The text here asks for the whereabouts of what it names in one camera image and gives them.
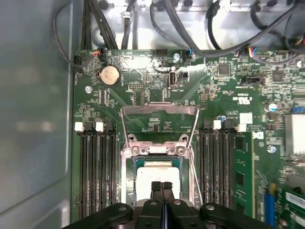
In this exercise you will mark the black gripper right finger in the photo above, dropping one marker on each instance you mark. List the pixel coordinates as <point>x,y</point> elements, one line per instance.
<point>177,214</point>

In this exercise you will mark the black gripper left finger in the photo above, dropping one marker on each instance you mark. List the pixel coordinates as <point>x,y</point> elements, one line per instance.
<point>152,214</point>

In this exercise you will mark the silver CPU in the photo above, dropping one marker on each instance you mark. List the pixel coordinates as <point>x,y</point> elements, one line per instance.
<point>147,176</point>

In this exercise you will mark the metal locking lever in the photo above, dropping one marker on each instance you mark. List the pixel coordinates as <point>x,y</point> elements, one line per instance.
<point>196,176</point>

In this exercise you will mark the metal socket cover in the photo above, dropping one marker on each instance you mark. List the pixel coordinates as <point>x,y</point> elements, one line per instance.
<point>133,110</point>

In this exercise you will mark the CPU socket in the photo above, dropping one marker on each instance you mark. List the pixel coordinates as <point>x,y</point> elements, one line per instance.
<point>127,171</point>

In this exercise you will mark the RAM slot with black latches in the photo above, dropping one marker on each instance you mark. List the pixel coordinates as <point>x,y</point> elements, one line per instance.
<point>204,167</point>
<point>92,167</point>
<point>226,167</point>
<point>112,167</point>

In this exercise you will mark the RAM slot with white latches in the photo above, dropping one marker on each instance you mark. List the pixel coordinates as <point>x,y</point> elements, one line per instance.
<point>214,167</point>
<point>102,167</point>
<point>83,167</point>

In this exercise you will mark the blue expansion slot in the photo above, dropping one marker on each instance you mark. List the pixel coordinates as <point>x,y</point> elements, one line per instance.
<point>268,210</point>

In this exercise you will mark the green RAM stick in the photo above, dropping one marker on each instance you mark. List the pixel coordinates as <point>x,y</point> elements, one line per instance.
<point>243,167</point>

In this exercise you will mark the green motherboard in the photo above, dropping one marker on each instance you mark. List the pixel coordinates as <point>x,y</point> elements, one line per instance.
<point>214,95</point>

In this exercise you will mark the internal USB port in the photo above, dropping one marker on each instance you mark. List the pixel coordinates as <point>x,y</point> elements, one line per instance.
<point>172,78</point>

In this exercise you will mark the silver heatsink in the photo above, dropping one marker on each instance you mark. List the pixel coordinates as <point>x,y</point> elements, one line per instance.
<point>295,133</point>

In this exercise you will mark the coin battery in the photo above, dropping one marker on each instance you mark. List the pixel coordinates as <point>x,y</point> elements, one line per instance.
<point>109,75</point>

